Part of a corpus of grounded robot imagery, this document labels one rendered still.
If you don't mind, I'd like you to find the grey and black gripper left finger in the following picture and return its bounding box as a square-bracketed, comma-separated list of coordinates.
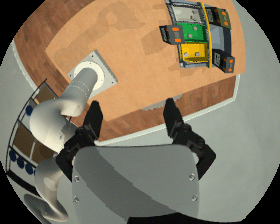
[55, 100, 103, 182]

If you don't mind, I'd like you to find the olive green case with orange latches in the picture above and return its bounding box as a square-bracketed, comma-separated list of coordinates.
[205, 7, 232, 30]

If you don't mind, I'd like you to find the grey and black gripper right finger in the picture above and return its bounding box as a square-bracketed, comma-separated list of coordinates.
[163, 98, 216, 180]

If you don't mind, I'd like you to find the yellow bin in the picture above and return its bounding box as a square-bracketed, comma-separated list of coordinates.
[179, 42, 208, 62]

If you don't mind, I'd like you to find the grey open bin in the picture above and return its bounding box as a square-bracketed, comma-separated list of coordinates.
[169, 4, 204, 24]

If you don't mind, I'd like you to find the grey metal shelf rack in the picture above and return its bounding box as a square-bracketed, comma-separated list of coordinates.
[165, 0, 232, 69]

